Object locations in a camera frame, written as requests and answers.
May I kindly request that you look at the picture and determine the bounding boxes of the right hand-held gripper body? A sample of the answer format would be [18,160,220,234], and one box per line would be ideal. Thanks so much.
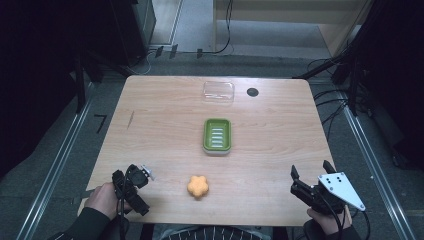
[290,171,367,215]

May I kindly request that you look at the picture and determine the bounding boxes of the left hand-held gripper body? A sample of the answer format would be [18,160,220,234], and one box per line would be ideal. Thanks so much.
[111,163,156,217]

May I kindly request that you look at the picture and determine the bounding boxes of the person's right hand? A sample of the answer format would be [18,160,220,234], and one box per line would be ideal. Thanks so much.
[306,205,353,236]

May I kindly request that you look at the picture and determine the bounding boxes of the person's left hand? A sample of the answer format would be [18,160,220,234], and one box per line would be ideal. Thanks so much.
[84,181,133,221]

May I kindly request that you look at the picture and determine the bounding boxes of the orange flower-shaped soap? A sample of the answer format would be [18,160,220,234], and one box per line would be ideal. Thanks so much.
[186,175,210,200]

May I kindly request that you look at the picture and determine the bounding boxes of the green soap dish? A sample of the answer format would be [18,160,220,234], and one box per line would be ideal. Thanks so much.
[202,117,233,156]

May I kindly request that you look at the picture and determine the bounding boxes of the person's striped clothing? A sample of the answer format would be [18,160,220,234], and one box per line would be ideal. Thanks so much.
[159,224,272,240]

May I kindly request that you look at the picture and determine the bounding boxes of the clear plastic lid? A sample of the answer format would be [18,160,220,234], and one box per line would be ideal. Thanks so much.
[202,80,236,105]

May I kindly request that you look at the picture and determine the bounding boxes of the light wooden furniture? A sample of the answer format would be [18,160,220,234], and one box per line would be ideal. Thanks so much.
[212,0,375,58]

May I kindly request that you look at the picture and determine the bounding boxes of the black cabinet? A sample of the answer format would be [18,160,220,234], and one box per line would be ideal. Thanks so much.
[108,0,158,69]

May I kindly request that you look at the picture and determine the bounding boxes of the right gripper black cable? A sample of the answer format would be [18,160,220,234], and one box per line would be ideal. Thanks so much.
[318,194,372,240]

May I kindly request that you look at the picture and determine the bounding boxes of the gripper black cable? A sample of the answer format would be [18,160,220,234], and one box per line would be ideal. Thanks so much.
[318,194,372,240]
[115,166,131,240]

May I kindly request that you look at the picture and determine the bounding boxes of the metal floor rail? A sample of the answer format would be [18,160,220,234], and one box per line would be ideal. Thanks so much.
[15,83,97,240]
[341,105,418,240]

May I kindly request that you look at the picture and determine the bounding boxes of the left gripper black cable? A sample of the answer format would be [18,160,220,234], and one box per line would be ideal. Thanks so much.
[115,166,131,240]

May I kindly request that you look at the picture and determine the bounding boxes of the bundle of black floor cables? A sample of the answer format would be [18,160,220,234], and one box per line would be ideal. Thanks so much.
[306,57,350,139]

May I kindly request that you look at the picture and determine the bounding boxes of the white floor cable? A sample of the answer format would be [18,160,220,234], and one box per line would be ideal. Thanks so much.
[131,49,154,76]

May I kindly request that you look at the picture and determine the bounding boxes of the hanging black cable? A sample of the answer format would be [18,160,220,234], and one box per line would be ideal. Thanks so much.
[201,0,235,56]

